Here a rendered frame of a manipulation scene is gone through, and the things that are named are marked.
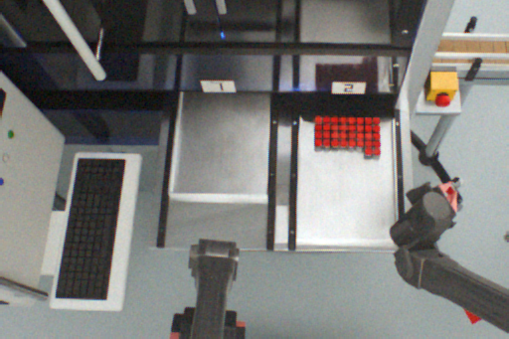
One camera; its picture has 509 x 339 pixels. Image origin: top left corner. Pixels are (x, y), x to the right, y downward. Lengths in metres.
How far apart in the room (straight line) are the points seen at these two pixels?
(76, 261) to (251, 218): 0.49
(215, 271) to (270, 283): 1.43
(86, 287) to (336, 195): 0.70
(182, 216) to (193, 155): 0.17
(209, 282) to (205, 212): 0.63
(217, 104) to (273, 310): 1.01
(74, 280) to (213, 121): 0.57
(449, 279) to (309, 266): 1.44
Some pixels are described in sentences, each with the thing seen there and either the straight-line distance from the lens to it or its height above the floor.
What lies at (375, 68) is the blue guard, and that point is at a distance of 1.46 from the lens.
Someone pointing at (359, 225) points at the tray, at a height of 0.88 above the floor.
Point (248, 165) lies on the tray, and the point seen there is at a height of 0.88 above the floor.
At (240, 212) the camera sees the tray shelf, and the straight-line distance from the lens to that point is 1.58.
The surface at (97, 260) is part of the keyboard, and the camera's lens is 1.69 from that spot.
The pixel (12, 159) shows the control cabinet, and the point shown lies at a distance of 1.58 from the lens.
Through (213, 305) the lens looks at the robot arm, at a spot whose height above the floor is 1.46.
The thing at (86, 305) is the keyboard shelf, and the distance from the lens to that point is 1.70.
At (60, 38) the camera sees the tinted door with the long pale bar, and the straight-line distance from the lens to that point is 1.49.
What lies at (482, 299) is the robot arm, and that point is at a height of 1.45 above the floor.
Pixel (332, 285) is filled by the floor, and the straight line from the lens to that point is 2.42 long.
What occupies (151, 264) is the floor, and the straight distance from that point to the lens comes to 2.51.
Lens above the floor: 2.39
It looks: 68 degrees down
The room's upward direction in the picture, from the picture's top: straight up
